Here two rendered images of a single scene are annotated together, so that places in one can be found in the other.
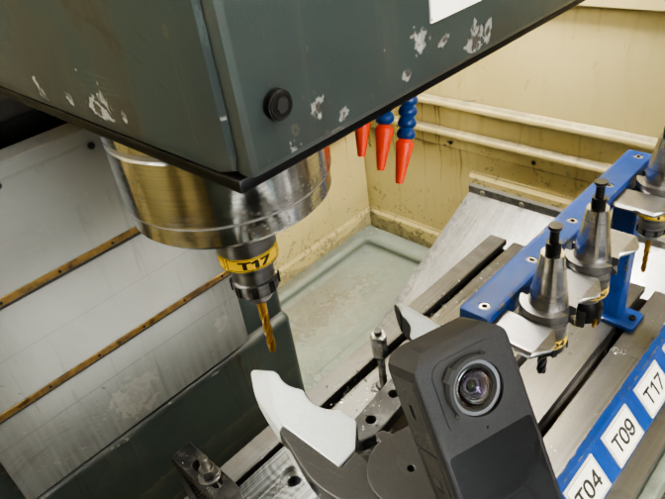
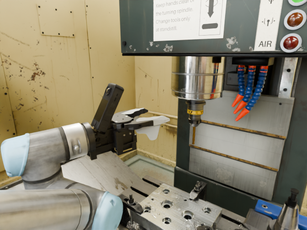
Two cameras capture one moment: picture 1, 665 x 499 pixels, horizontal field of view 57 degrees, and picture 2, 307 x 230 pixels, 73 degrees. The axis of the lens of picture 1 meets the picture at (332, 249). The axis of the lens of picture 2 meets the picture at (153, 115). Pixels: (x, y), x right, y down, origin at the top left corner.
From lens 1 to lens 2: 0.57 m
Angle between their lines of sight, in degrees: 71
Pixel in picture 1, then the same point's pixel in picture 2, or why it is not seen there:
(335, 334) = not seen: outside the picture
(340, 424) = (129, 112)
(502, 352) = (113, 89)
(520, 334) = (256, 220)
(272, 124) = (124, 46)
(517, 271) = (301, 219)
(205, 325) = (256, 178)
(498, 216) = not seen: outside the picture
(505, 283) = not seen: hidden behind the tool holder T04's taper
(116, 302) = (232, 145)
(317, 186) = (190, 92)
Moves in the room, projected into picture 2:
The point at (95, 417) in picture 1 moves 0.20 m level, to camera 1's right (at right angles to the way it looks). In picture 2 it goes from (211, 168) to (230, 190)
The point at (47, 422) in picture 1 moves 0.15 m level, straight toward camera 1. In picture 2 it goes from (202, 158) to (187, 168)
